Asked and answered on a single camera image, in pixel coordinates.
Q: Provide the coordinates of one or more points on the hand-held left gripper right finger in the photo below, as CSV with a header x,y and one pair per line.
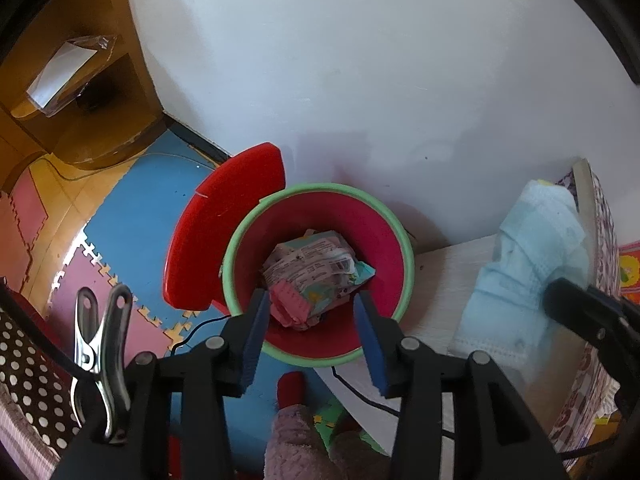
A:
x,y
370,350

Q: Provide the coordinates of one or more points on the red bucket with green rim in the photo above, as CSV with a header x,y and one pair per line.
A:
x,y
380,240

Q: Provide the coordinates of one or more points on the red floral printed cloth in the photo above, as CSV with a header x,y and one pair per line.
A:
x,y
630,270

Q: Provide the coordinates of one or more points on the teal wet wipes pack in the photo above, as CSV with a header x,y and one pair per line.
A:
x,y
320,265

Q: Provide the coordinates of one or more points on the clear package with white paper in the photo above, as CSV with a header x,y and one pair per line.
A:
x,y
60,70

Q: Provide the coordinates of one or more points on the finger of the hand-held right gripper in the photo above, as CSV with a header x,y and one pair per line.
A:
x,y
580,305

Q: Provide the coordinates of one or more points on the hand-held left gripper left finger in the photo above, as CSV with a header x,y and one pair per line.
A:
x,y
257,340

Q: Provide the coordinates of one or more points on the light blue face mask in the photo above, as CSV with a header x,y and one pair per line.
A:
x,y
520,270

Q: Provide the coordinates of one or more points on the black polka dot cloth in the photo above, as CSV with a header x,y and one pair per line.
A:
x,y
30,370

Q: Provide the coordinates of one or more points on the pink ridged plastic piece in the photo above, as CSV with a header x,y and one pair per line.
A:
x,y
290,302

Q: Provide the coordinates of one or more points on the red sock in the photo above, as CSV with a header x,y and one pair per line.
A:
x,y
290,390

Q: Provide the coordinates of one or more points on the metal spring clip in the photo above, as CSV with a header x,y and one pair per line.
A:
x,y
107,345

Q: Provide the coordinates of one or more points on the red bin lid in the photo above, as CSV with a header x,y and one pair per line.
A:
x,y
220,210

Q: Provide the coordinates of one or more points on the pink ribbed cloth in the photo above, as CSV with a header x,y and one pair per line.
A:
x,y
25,440

